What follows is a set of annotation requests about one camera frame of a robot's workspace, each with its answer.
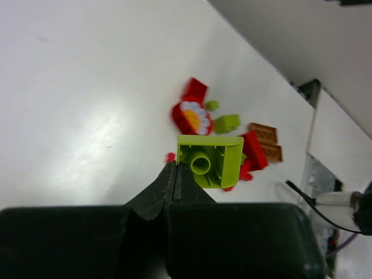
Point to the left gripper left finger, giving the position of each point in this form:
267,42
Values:
149,203

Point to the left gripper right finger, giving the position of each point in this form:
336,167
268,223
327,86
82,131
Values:
186,190

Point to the lime green printed lego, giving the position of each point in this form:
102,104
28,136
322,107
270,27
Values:
214,161

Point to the red white flower lego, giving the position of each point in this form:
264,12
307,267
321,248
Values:
191,118

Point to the long red lego brick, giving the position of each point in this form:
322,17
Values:
253,151

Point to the orange lego plate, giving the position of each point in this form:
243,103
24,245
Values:
268,138

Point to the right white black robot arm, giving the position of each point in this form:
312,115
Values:
349,211

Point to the small lone red lego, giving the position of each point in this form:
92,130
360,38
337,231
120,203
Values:
170,157

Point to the small red lego piece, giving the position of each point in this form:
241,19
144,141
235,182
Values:
244,173

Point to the small lime lego piece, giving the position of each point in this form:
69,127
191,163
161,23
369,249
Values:
225,124

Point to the red square lego brick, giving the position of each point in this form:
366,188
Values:
194,90

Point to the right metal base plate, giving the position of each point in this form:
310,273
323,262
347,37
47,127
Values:
317,179

